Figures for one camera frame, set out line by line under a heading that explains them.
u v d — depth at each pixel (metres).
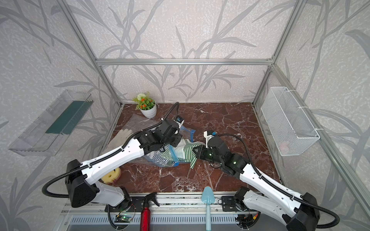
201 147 0.63
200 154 0.63
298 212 0.39
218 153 0.55
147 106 0.99
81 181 0.39
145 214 0.69
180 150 0.78
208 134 0.68
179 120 0.67
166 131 0.56
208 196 0.75
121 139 1.00
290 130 0.63
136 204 0.74
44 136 0.64
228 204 0.74
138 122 1.09
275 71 0.94
